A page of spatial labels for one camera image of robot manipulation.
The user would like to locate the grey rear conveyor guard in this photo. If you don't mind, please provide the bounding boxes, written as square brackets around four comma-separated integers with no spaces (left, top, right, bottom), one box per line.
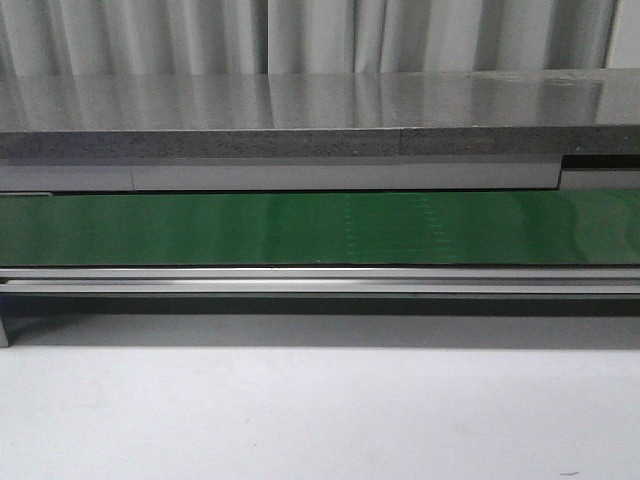
[0,155,640,194]

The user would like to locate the aluminium front conveyor rail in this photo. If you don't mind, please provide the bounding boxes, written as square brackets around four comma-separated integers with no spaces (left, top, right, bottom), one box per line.
[1,267,639,296]

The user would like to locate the grey conveyor support leg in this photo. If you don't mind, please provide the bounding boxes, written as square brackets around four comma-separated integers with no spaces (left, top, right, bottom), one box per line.
[0,297,31,348]

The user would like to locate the green conveyor belt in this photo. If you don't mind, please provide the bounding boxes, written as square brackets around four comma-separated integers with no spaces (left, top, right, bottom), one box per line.
[1,190,639,267]

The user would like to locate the grey pleated curtain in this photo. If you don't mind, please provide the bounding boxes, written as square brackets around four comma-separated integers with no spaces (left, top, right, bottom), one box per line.
[1,1,616,75]

